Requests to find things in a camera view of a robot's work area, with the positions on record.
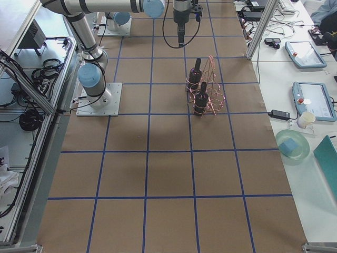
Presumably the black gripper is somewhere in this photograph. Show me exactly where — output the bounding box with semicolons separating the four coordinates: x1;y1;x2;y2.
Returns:
173;0;190;47

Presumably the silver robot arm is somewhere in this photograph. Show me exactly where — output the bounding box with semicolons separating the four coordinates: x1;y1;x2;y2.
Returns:
41;1;169;110

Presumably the dark wine bottle in basket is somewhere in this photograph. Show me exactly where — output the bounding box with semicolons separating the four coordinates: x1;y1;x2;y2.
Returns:
187;58;202;90

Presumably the black small device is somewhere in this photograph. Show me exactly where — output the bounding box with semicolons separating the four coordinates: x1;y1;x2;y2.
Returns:
264;38;281;50

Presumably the blue teach pendant far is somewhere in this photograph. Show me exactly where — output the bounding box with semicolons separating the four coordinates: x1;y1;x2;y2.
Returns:
285;41;327;69

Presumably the blue teach pendant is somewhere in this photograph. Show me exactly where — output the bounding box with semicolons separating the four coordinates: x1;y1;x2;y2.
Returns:
285;41;327;69
292;82;336;122

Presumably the black power adapter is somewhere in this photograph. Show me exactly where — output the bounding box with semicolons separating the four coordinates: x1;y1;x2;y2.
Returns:
268;110;290;121

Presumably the grey electronics box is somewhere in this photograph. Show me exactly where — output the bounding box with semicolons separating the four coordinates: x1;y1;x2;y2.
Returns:
14;19;46;56

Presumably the blue teach pendant near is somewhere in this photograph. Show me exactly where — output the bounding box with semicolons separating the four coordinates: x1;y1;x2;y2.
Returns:
292;82;336;122

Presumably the brown gridded table mat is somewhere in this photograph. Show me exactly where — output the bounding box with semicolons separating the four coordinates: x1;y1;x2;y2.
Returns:
37;1;305;252

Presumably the white paper cup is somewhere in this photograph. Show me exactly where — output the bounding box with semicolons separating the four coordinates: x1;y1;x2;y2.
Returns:
296;111;316;129

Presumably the blue foam block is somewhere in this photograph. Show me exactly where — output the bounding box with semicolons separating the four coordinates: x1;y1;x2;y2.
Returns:
278;138;299;156

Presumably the green glass plate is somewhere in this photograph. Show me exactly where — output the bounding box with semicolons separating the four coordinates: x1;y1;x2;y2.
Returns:
275;129;310;160

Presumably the teal board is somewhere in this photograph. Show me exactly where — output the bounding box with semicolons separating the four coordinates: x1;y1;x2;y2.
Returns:
313;135;336;199

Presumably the white crumpled cloth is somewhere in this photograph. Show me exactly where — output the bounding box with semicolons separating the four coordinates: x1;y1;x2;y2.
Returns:
0;146;19;201

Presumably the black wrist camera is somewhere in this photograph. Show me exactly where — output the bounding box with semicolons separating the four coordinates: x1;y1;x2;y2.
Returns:
190;0;203;22

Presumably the copper wire wine basket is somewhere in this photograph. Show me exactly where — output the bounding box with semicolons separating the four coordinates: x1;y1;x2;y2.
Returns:
185;55;225;116

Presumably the aluminium frame post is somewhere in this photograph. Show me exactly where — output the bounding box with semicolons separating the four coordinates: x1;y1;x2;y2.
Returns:
246;0;278;60

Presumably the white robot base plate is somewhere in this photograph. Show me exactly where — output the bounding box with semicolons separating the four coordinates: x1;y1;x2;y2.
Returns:
76;83;122;116

